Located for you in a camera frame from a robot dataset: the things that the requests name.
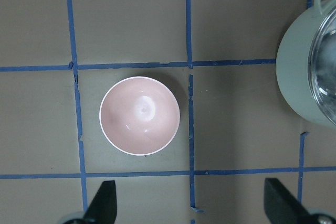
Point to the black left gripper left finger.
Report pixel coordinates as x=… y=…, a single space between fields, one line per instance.
x=103 y=208

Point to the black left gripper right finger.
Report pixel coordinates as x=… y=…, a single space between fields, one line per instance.
x=281 y=206

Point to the glass pot lid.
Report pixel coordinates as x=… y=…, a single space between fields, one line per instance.
x=321 y=67

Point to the pale green cooking pot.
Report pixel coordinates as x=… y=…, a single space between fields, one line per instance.
x=292 y=62

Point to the pink plastic bowl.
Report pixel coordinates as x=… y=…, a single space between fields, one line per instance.
x=139 y=116

